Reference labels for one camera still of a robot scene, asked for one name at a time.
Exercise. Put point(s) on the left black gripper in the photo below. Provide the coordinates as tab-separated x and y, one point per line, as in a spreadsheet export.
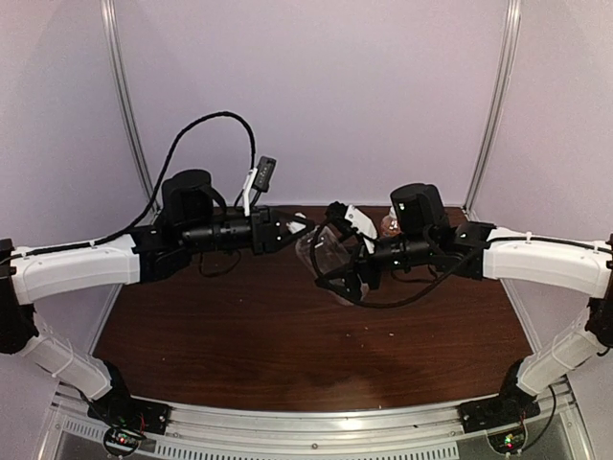
265	236

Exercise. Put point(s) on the round circuit board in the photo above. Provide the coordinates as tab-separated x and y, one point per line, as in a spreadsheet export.
121	442
508	441

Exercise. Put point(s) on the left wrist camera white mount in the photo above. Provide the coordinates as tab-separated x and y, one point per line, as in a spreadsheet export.
257	182

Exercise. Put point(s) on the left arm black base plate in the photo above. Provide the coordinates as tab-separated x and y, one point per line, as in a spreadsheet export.
130	413

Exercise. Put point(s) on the left round circuit board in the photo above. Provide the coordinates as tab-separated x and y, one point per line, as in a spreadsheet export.
121	442

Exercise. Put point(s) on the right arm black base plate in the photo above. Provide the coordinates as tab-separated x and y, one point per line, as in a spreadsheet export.
490	413

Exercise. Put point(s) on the left aluminium frame post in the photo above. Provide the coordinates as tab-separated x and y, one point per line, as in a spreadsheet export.
111	30

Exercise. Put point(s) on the amber tea bottle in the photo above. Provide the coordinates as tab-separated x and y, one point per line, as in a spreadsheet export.
390	227

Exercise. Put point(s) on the right round circuit board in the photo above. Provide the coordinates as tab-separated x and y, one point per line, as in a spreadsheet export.
508	441

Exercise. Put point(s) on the aluminium frame post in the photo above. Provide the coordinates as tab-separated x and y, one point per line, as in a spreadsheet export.
510	36
111	30

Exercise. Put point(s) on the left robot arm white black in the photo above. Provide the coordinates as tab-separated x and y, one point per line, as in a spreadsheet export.
194	220

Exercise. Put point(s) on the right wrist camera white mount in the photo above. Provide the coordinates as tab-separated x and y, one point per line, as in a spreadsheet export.
352	222

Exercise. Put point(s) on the clear plastic bottle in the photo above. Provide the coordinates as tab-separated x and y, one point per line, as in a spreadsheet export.
330	255

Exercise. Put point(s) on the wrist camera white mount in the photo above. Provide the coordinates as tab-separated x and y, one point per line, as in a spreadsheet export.
352	222
257	182

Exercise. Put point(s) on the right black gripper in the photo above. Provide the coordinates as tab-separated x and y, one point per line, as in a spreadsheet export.
360	261

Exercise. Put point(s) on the white cap of clear bottle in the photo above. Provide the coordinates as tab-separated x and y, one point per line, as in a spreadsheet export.
296	225

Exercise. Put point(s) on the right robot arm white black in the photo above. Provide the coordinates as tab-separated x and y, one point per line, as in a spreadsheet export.
480	250

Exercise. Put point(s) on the right aluminium frame post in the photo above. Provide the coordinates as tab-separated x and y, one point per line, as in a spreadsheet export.
510	36

